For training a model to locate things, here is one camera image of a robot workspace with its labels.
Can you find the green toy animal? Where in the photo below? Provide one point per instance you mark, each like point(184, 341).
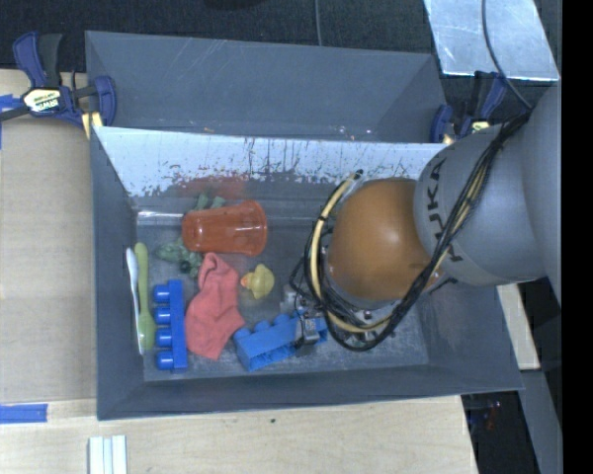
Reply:
point(178, 255)

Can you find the white plastic spoon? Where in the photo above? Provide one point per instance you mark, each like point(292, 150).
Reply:
point(133, 274)

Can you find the pink-red cloth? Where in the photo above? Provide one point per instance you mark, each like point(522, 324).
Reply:
point(212, 309)

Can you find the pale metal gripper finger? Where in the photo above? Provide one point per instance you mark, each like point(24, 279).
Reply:
point(289, 300)
point(313, 330)

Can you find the grey metal bin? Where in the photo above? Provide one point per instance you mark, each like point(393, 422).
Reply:
point(257, 92)

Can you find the long blue toy brick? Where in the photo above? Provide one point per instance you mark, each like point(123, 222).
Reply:
point(178, 329)

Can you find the light green plastic spoon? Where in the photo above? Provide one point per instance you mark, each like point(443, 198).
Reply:
point(144, 304)

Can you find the yellow rubber duck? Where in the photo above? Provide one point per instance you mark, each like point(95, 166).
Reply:
point(262, 282)

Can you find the orange translucent plastic cup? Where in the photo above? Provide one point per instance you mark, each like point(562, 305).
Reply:
point(227, 227)

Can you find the pale wood board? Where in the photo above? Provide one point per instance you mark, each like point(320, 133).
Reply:
point(44, 264)

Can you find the short blue toy brick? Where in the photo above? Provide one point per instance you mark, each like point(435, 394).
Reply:
point(264, 343)

